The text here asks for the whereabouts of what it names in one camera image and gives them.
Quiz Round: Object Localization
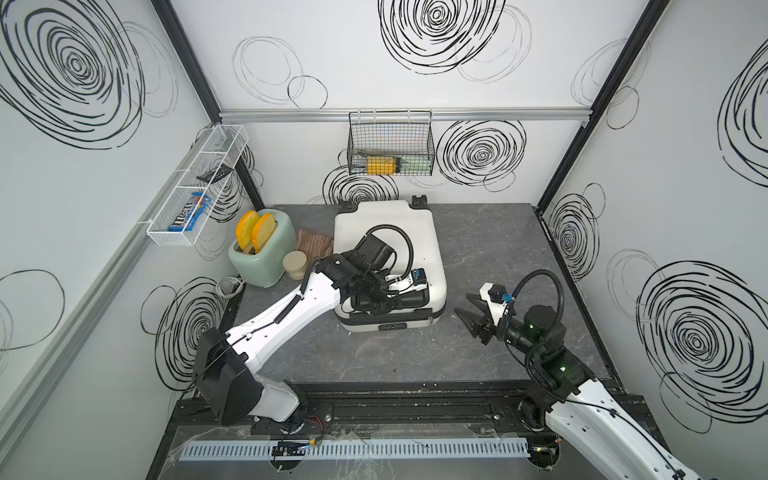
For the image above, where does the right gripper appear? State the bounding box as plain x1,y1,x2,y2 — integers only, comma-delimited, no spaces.
455,291,542,362

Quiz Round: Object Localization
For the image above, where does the white hard-shell suitcase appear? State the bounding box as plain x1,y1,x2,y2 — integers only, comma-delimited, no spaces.
334,196,447,332

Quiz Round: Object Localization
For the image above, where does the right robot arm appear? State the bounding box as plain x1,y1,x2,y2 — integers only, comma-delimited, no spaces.
455,269,699,479

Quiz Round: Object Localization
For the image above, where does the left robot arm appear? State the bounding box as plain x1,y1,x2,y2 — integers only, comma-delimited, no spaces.
191,224,428,426

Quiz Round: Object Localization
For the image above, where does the brown striped folded cloth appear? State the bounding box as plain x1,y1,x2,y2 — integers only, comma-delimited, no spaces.
297,229,333,261

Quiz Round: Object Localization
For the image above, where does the beige paper cup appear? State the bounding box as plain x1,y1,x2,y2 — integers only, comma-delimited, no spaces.
282,250,309,281

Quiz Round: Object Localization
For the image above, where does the mint green toaster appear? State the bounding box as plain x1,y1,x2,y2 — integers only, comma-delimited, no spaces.
227,209,298,288

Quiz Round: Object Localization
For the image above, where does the yellow sponge in basket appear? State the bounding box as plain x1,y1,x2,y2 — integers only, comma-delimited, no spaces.
366,156,399,175

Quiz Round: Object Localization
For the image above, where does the yellow toast slice right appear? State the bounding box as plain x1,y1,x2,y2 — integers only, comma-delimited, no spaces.
251,213,277,254

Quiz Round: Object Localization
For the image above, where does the yellow toast slice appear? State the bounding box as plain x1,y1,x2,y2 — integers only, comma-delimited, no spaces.
235,210,260,253
251,213,277,254

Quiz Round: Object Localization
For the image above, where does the green item in basket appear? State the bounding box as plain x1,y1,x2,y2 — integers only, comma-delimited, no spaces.
399,154,433,176

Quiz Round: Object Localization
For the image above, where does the yellow toast slice left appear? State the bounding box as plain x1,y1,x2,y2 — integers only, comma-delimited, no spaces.
235,210,260,253

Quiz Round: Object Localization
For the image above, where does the blue candy packet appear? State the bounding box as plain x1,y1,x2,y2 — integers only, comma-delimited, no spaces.
167,192,211,232

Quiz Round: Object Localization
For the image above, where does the black remote control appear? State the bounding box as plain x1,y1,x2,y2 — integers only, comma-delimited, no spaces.
196,164,233,185

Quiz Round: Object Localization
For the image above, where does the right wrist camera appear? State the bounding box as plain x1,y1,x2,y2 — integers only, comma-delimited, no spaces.
479,282,512,325

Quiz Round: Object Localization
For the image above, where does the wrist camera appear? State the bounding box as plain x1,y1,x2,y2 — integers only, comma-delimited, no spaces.
479,282,512,325
387,268,428,293

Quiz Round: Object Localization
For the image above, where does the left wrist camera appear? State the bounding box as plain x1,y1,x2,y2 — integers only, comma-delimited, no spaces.
387,268,428,293

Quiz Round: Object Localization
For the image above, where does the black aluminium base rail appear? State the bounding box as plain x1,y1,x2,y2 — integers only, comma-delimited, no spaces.
170,380,655,439

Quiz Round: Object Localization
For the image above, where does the black wire wall basket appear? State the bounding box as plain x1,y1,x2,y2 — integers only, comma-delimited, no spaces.
346,110,436,176

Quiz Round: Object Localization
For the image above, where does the white wire wall shelf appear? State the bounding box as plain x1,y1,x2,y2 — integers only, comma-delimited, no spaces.
146,124,248,247

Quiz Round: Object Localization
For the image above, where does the white slotted cable duct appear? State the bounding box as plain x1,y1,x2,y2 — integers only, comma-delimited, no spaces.
179,438,530,461

